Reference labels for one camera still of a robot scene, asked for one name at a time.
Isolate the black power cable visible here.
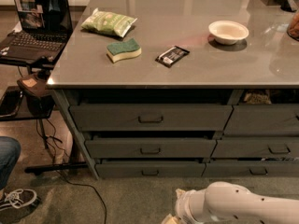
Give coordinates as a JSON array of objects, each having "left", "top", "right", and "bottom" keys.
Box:
[{"left": 36, "top": 119, "right": 108, "bottom": 224}]

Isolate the item in open shelf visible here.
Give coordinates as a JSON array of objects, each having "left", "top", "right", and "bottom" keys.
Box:
[{"left": 244, "top": 91, "right": 271, "bottom": 105}]

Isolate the black snack bar wrapper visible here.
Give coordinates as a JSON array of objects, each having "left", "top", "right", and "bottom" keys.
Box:
[{"left": 155, "top": 46, "right": 190, "bottom": 68}]

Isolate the brown jar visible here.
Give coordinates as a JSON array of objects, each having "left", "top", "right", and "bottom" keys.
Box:
[{"left": 287, "top": 12, "right": 299, "bottom": 40}]

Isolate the white bowl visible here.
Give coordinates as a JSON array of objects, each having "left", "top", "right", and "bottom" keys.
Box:
[{"left": 208, "top": 21, "right": 249, "bottom": 45}]

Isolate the black laptop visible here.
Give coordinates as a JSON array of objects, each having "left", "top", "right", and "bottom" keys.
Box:
[{"left": 0, "top": 0, "right": 73, "bottom": 64}]

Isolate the green chip bag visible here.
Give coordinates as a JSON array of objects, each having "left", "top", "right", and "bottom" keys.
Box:
[{"left": 81, "top": 8, "right": 137, "bottom": 38}]

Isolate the grey drawer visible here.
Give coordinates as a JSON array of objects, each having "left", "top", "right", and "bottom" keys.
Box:
[
  {"left": 212, "top": 137, "right": 299, "bottom": 159},
  {"left": 69, "top": 104, "right": 232, "bottom": 131},
  {"left": 95, "top": 161, "right": 206, "bottom": 178},
  {"left": 85, "top": 138, "right": 216, "bottom": 158},
  {"left": 202, "top": 161, "right": 299, "bottom": 177},
  {"left": 224, "top": 105, "right": 299, "bottom": 136}
]

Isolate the blue jeans leg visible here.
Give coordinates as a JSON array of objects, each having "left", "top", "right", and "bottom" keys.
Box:
[{"left": 0, "top": 136, "right": 21, "bottom": 189}]

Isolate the green yellow sponge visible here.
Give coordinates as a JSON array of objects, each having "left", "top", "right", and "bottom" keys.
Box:
[{"left": 107, "top": 38, "right": 142, "bottom": 63}]

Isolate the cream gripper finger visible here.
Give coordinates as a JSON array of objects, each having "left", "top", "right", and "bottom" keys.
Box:
[{"left": 161, "top": 214, "right": 180, "bottom": 224}]

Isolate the black white sneaker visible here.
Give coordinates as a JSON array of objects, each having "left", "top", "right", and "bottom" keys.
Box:
[{"left": 0, "top": 189, "right": 39, "bottom": 211}]

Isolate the black smartphone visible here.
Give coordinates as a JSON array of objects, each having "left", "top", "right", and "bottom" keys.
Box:
[{"left": 0, "top": 90, "right": 22, "bottom": 119}]

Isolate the black device with label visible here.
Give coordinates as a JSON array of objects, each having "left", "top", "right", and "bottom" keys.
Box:
[{"left": 17, "top": 71, "right": 54, "bottom": 115}]

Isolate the black laptop stand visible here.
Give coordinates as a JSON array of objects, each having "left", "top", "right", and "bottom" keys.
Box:
[{"left": 0, "top": 55, "right": 89, "bottom": 175}]

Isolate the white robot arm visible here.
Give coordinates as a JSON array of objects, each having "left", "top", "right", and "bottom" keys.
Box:
[{"left": 161, "top": 181, "right": 299, "bottom": 224}]

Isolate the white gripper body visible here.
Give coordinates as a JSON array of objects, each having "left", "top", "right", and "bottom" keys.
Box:
[{"left": 175, "top": 189, "right": 195, "bottom": 224}]

